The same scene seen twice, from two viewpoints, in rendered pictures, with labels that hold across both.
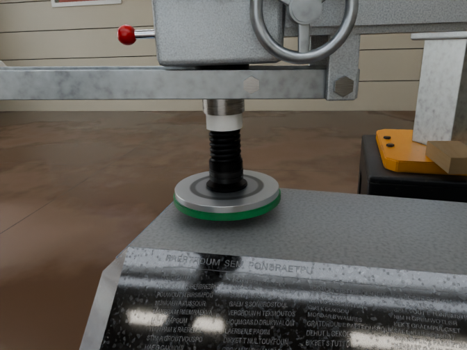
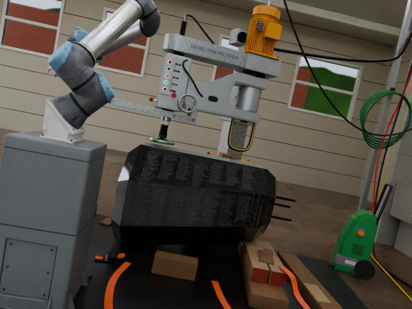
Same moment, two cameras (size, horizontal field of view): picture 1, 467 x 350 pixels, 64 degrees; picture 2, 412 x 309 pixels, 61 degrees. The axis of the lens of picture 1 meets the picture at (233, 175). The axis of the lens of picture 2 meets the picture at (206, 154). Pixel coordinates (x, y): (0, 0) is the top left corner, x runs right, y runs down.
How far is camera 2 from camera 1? 215 cm
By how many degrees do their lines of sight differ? 22
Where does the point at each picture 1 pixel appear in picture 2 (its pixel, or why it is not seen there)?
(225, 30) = (172, 103)
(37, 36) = not seen: outside the picture
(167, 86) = (156, 111)
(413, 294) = (200, 159)
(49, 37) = not seen: outside the picture
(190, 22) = (165, 100)
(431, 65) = (224, 129)
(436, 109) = (224, 143)
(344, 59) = (194, 114)
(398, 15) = (205, 108)
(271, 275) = (173, 153)
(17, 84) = (123, 103)
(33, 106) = not seen: outside the picture
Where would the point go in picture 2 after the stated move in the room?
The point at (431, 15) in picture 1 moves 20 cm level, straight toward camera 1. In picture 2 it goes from (210, 110) to (206, 108)
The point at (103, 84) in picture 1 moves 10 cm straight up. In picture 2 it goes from (142, 108) to (144, 95)
